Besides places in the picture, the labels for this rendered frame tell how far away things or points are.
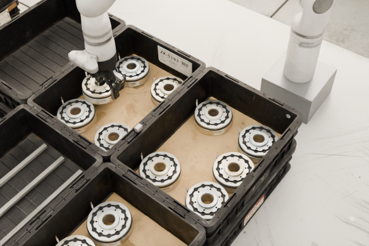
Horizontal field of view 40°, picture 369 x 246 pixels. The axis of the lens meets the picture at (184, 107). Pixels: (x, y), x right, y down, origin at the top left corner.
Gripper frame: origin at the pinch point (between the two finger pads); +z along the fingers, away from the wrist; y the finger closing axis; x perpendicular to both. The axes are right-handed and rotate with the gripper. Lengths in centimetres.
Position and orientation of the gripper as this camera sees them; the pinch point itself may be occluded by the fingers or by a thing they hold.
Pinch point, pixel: (108, 90)
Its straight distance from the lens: 139.8
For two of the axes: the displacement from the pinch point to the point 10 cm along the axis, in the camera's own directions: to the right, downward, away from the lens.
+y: -7.8, -4.6, 4.3
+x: -6.2, 5.9, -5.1
